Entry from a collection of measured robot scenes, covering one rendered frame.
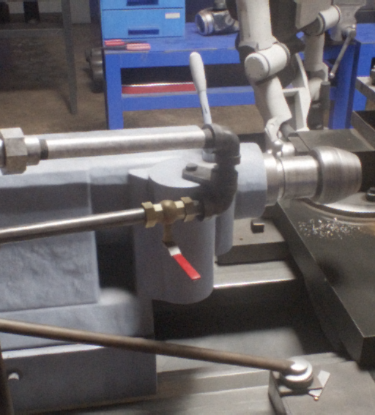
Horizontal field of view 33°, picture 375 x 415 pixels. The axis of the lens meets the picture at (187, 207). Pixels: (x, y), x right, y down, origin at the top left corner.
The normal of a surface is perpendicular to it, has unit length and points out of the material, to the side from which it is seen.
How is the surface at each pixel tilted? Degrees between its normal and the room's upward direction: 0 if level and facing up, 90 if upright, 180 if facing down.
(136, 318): 62
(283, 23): 110
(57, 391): 90
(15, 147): 56
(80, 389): 90
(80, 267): 70
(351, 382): 0
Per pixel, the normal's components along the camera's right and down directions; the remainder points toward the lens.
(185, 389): 0.12, -0.24
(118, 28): 0.16, 0.46
